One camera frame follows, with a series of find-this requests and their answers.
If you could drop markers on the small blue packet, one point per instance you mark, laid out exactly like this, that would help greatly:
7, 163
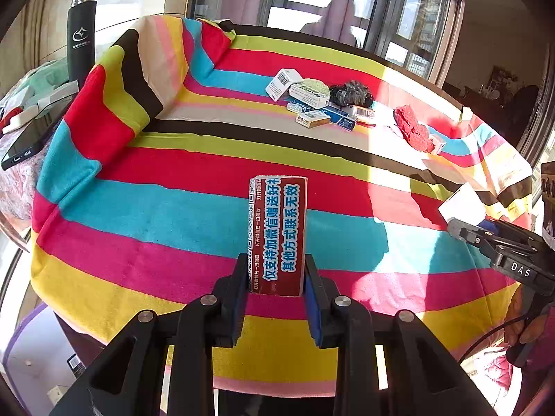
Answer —
298, 107

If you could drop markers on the red knitted cloth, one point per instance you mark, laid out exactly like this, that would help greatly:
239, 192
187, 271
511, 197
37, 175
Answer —
412, 128

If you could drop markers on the red printed box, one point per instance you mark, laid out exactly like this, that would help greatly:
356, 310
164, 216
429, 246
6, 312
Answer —
277, 225

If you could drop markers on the person's right forearm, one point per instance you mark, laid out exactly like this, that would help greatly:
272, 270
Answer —
542, 368

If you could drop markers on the blue box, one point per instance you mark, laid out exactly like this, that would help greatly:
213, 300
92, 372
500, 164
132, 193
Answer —
342, 118

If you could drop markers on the dark grey scrunchie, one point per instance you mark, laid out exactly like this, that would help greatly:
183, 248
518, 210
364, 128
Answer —
350, 93

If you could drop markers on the purple cardboard box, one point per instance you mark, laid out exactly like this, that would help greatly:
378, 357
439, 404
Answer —
26, 355

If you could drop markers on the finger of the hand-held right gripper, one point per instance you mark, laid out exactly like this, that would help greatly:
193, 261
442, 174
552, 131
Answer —
470, 234
509, 229

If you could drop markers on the green round sponge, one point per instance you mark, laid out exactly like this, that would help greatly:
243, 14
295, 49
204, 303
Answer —
315, 84

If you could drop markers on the pink floral tablecloth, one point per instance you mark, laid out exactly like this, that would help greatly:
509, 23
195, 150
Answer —
17, 186

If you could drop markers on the white green barcode box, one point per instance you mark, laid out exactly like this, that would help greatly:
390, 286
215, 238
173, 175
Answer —
308, 96

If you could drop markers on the dark window frame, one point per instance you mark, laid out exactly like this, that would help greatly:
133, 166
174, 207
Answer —
377, 8

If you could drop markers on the small white pink box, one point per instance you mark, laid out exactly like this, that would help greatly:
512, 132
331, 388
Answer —
437, 144

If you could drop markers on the white card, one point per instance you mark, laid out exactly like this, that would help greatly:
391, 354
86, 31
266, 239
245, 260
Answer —
462, 206

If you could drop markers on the person's right hand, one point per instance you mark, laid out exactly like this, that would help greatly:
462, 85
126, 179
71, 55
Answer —
520, 325

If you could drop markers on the white paper tag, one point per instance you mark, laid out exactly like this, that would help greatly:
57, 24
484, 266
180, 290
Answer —
466, 114

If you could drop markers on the white orange box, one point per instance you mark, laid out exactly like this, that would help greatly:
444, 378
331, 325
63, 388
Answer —
363, 113

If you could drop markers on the clear plastic box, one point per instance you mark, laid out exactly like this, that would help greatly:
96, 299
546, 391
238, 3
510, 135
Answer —
58, 95

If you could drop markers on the mint green cloth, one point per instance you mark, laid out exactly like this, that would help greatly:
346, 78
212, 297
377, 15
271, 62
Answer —
43, 78

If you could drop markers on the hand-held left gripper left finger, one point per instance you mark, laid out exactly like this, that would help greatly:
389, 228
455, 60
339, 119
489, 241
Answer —
240, 299

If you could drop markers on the black thermos bottle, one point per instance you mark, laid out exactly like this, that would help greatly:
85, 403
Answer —
81, 43

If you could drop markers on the striped colourful blanket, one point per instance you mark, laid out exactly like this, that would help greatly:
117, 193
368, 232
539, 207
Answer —
182, 208

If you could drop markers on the black smartphone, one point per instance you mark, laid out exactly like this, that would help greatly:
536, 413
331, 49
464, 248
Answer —
30, 138

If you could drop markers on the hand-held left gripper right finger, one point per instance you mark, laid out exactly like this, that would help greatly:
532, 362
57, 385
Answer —
311, 307

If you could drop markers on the cream yellow box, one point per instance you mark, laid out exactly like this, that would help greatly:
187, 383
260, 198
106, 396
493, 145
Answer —
312, 119

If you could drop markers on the black printed box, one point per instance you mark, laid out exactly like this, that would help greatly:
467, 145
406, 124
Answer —
76, 365

